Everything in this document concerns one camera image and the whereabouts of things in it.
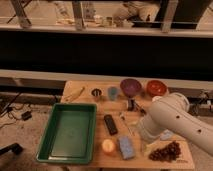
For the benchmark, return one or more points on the black rectangular block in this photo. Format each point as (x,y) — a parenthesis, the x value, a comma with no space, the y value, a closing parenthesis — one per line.
(111,126)

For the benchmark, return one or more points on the yellow banana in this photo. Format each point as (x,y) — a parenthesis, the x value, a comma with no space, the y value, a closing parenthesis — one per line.
(74,95)

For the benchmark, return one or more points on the purple bowl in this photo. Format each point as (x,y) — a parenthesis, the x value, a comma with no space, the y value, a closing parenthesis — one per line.
(130,87)

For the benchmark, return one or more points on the green plastic tray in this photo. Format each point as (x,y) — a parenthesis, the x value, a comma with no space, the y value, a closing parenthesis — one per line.
(69,134)

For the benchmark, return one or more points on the black power adapter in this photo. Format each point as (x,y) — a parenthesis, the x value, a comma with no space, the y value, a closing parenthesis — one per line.
(26,115)

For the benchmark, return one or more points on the small tin can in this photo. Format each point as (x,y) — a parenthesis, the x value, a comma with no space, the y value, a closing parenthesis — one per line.
(130,105)

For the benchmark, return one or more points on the small metal cup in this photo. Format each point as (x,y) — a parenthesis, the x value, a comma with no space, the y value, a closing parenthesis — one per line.
(96,93)

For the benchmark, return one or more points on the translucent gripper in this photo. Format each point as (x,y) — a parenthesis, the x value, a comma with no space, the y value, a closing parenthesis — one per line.
(149,147)

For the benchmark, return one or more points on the bunch of dark grapes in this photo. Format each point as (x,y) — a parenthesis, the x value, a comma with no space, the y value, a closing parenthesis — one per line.
(168,153)

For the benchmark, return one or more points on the orange fruit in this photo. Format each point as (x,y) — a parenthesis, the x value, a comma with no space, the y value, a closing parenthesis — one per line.
(108,146)

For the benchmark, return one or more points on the blue sponge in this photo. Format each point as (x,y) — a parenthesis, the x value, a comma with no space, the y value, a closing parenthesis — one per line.
(126,147)

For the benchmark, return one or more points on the black handled utensil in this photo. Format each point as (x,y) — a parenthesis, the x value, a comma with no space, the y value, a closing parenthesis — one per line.
(142,111)

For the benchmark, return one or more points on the red bowl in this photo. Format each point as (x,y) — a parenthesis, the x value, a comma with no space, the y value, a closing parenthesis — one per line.
(156,88)

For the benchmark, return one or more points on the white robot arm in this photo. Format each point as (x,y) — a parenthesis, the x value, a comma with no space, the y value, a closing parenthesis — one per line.
(170,112)

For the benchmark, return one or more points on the blue crumpled cloth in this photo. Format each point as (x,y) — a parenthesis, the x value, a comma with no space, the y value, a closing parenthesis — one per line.
(166,135)

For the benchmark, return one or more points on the blue plastic cup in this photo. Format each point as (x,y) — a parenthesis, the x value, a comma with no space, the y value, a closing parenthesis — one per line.
(113,93)

